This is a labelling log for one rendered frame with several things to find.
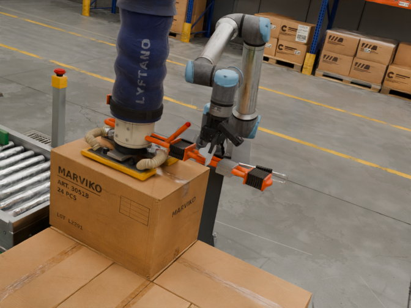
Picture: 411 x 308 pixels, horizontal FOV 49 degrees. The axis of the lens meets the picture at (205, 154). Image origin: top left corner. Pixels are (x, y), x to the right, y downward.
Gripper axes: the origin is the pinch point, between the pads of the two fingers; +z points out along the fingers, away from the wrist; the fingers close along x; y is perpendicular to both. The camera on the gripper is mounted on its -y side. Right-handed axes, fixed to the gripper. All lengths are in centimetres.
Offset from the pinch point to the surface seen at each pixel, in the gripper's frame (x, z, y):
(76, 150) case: 15, 13, 62
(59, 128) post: -43, 41, 133
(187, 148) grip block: 5.2, -3.3, 11.1
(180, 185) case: 6.6, 13.1, 10.8
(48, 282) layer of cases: 50, 53, 40
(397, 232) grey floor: -212, 107, -78
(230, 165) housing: 3.2, -2.3, -8.2
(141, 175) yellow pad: 16.1, 10.4, 24.4
